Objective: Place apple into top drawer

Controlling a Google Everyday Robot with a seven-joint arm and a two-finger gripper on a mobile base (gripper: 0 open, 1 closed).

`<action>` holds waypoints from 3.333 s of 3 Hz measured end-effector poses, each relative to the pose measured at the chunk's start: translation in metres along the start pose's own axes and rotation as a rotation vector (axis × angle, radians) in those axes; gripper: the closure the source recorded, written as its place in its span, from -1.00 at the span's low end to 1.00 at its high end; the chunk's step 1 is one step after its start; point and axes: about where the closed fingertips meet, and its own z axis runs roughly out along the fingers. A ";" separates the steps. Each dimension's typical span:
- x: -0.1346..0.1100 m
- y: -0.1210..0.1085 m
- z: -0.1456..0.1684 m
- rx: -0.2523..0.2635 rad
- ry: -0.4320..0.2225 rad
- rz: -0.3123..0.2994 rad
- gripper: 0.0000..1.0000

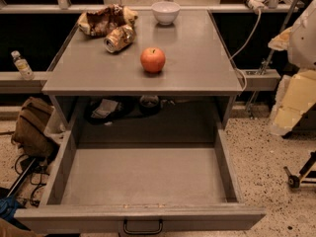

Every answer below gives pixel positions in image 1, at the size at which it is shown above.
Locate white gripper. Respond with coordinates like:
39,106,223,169
268,0,316,136

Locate red apple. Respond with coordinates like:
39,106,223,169
140,47,166,73

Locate open grey top drawer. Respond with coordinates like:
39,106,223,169
15,130,265,236

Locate metal tripod stand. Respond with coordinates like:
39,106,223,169
244,0,307,119

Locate grey metal cabinet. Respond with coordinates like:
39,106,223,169
43,10,242,121

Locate black wheeled stand leg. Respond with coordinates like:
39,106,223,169
283,151,316,189

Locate white ceramic bowl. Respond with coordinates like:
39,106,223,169
151,1,181,26

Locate crushed gold soda can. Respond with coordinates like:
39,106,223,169
104,25,136,53

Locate dark bag under cabinet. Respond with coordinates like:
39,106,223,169
84,97,134,125

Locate crumpled brown chip bag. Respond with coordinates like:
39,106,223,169
77,4,138,37

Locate clear plastic water bottle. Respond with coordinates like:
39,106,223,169
11,50,35,80

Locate brown canvas backpack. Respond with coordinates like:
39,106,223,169
12,97,58,159

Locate blue object on floor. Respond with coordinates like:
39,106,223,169
0,196,23,225

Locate white power cable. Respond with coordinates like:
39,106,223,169
229,7,263,92

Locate black drawer handle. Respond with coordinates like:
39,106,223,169
123,219,164,235

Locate black cables on floor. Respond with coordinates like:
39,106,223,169
13,153,50,207

